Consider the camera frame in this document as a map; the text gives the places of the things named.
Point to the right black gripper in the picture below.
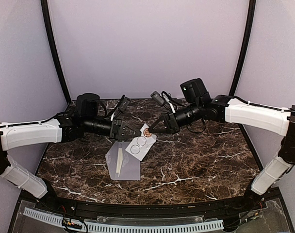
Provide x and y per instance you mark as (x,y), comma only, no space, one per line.
(174,128)

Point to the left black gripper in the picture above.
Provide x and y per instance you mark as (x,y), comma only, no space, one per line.
(122,124)

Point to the white sticker sheet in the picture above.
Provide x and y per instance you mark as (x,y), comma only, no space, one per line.
(140,146)

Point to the grey envelope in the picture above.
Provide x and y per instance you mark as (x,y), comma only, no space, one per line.
(130,170)

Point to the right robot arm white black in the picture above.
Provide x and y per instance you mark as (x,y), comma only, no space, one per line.
(233,109)

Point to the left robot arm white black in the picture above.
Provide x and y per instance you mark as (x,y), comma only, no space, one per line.
(88,116)

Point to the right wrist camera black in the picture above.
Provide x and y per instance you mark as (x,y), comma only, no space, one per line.
(158,98)

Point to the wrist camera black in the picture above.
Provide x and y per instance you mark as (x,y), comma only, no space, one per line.
(124,104)
(158,98)

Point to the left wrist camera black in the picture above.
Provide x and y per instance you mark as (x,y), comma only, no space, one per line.
(124,104)

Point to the black front table rail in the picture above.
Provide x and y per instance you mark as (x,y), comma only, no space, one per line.
(92,210)

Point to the white slotted cable duct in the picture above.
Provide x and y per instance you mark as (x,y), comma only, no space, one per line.
(105,224)

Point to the right black frame post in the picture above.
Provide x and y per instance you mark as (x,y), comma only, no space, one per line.
(244,47)

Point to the black frame post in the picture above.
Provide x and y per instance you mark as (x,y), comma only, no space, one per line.
(53,50)
(244,47)

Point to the left black frame post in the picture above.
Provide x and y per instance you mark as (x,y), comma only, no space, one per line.
(53,50)

